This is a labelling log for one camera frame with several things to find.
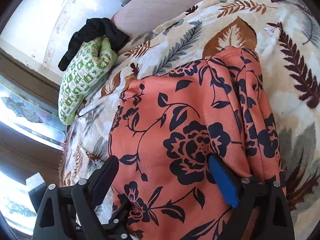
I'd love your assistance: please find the orange floral garment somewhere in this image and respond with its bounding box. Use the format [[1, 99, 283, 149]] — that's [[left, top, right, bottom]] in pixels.
[[108, 47, 284, 239]]

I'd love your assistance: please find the pink bolster cushion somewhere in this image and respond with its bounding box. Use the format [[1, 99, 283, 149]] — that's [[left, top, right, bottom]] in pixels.
[[111, 0, 202, 38]]

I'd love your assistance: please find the stained glass door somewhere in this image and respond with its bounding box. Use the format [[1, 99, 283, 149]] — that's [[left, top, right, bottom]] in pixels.
[[1, 77, 66, 150]]

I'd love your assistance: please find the black garment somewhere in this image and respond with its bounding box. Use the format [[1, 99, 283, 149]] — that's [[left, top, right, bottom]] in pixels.
[[58, 18, 130, 72]]

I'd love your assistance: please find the green white patterned pillow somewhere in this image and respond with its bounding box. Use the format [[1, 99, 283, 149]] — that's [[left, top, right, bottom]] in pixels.
[[58, 36, 118, 126]]

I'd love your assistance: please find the cream leaf-pattern blanket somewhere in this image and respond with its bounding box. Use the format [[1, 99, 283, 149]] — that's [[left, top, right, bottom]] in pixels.
[[59, 0, 319, 239]]

